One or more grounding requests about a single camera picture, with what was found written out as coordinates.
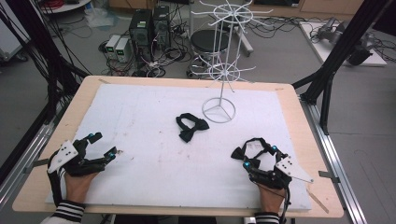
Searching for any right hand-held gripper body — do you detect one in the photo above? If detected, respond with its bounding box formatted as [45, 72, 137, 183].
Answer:
[249, 154, 315, 191]

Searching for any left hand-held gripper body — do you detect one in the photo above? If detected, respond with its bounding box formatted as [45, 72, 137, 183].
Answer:
[47, 139, 106, 177]

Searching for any white wire display rack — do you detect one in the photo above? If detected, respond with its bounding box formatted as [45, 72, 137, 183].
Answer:
[190, 0, 275, 124]

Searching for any person's left hand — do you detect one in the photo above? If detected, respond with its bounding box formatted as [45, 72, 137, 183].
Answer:
[64, 171, 99, 204]

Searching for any person's right hand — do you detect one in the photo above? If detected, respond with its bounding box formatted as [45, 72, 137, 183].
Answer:
[256, 182, 288, 215]

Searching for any light wooden table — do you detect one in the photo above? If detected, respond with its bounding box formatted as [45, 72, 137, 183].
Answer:
[11, 75, 345, 219]

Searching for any thin wooden strip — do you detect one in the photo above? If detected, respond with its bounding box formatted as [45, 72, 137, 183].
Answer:
[305, 188, 330, 215]

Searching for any white foam mat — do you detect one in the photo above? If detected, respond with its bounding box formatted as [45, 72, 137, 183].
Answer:
[45, 83, 313, 212]

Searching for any white power supply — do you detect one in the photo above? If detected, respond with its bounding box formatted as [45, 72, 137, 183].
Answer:
[105, 34, 122, 61]
[114, 37, 134, 63]

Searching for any white floor platform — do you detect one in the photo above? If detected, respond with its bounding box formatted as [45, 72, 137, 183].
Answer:
[299, 21, 389, 67]

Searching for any large black computer tower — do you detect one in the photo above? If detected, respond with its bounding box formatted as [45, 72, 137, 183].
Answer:
[128, 8, 155, 63]

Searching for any clear plastic bag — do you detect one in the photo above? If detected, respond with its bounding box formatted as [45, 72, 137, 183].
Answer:
[84, 7, 120, 30]

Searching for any white case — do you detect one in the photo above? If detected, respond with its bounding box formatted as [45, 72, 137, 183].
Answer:
[0, 12, 31, 63]

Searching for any slim black computer tower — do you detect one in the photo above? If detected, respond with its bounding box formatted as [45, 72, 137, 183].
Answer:
[151, 5, 172, 51]

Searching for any black round stool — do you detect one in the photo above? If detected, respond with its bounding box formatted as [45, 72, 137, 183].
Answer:
[185, 29, 233, 79]

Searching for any white round table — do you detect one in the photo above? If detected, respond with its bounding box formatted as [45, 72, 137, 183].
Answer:
[39, 0, 93, 15]

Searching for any wooden cabinet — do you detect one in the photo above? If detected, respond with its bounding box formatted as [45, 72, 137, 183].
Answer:
[247, 0, 366, 22]

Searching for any grey metal bracket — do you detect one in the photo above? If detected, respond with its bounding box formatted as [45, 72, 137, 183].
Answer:
[318, 170, 341, 184]
[23, 158, 50, 175]

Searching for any aluminium rail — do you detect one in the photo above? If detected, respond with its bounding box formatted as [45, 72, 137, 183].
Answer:
[0, 102, 64, 213]
[299, 94, 369, 224]

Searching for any tangle of floor cables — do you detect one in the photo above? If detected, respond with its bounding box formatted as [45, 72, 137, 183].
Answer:
[247, 14, 313, 40]
[98, 18, 193, 78]

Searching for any black frame post with cables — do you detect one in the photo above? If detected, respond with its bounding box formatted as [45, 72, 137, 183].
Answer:
[0, 0, 92, 187]

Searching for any black frame strut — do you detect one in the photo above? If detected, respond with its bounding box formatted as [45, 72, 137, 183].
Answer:
[291, 0, 396, 135]

